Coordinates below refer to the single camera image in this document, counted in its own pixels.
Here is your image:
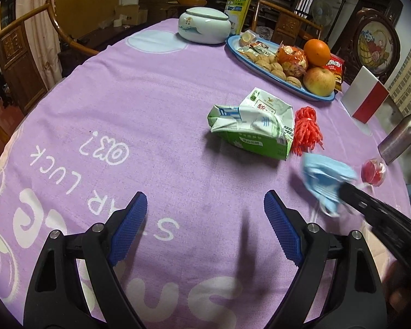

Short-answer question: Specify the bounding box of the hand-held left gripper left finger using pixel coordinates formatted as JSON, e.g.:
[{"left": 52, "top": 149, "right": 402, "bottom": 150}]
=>
[{"left": 22, "top": 192, "right": 149, "bottom": 329}]

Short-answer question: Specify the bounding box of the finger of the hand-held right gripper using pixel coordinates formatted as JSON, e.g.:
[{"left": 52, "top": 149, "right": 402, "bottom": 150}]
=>
[{"left": 338, "top": 181, "right": 377, "bottom": 218}]

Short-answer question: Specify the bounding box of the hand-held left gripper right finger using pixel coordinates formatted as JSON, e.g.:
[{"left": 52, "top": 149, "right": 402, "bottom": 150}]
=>
[{"left": 264, "top": 190, "right": 388, "bottom": 329}]

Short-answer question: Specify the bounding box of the blue face mask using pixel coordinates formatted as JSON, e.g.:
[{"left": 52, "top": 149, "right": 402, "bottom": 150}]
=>
[{"left": 301, "top": 152, "right": 358, "bottom": 218}]

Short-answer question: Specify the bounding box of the green white carton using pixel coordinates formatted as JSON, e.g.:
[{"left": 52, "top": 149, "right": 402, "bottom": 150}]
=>
[{"left": 207, "top": 87, "right": 293, "bottom": 161}]

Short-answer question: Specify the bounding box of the red candy in clear wrapper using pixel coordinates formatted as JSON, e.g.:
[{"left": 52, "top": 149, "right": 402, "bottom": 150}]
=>
[{"left": 361, "top": 158, "right": 387, "bottom": 186}]

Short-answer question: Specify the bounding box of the steel thermos bottle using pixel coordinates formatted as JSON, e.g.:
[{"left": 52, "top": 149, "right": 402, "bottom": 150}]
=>
[{"left": 378, "top": 104, "right": 411, "bottom": 165}]

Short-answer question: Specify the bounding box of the white and red box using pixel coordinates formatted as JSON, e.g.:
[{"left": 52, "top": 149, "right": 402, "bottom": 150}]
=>
[{"left": 340, "top": 66, "right": 389, "bottom": 124}]

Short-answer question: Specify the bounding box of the purple printed tablecloth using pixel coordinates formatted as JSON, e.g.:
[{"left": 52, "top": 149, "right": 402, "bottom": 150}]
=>
[{"left": 0, "top": 19, "right": 411, "bottom": 329}]

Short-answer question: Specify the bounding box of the apple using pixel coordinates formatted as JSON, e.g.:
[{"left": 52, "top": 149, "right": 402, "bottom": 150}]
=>
[{"left": 302, "top": 67, "right": 336, "bottom": 97}]

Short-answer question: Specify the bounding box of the red snack packet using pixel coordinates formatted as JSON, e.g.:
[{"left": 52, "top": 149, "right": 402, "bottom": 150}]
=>
[{"left": 324, "top": 54, "right": 345, "bottom": 91}]

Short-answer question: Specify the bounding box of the pile of walnuts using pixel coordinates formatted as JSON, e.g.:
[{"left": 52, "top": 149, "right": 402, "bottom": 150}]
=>
[{"left": 241, "top": 50, "right": 302, "bottom": 86}]

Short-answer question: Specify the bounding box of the orange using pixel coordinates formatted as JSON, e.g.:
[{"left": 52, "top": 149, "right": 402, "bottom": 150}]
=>
[{"left": 303, "top": 39, "right": 331, "bottom": 67}]

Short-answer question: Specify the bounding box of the orange-red wrapped snack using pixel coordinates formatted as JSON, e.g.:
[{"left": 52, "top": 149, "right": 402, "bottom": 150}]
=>
[{"left": 277, "top": 43, "right": 309, "bottom": 78}]

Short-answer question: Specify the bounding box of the round painted wooden panel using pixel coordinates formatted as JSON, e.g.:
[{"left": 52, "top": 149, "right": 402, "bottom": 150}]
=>
[{"left": 342, "top": 8, "right": 403, "bottom": 84}]

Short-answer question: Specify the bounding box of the wooden carved chair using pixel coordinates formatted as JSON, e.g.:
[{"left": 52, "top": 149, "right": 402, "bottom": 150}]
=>
[{"left": 252, "top": 0, "right": 324, "bottom": 45}]

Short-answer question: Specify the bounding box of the blue oval tray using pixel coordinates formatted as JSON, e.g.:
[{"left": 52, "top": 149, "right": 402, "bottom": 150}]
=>
[{"left": 226, "top": 34, "right": 336, "bottom": 102}]

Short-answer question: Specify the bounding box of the standing electric fan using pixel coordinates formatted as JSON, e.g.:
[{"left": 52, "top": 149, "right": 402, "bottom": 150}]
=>
[{"left": 310, "top": 0, "right": 333, "bottom": 28}]

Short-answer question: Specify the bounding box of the small jelly cup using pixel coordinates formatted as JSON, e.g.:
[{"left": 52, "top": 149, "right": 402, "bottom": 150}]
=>
[{"left": 239, "top": 30, "right": 258, "bottom": 46}]

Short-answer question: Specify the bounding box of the wooden armchair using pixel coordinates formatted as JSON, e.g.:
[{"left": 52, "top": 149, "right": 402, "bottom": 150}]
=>
[{"left": 0, "top": 0, "right": 100, "bottom": 117}]

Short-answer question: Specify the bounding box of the cardboard box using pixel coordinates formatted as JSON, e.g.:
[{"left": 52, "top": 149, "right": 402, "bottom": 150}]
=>
[{"left": 115, "top": 4, "right": 149, "bottom": 26}]

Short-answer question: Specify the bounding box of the white ceramic lidded jar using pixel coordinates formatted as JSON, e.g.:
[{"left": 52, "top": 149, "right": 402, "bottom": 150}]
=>
[{"left": 177, "top": 7, "right": 233, "bottom": 45}]

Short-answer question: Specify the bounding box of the yellow green spray can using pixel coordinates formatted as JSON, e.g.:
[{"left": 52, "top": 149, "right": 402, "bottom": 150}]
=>
[{"left": 224, "top": 0, "right": 260, "bottom": 36}]

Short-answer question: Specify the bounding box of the white floral curtain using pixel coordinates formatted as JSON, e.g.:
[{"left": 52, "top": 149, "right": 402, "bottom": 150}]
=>
[{"left": 15, "top": 0, "right": 62, "bottom": 90}]

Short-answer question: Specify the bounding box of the red string bundle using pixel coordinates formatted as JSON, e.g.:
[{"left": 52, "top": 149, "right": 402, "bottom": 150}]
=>
[{"left": 293, "top": 106, "right": 326, "bottom": 156}]

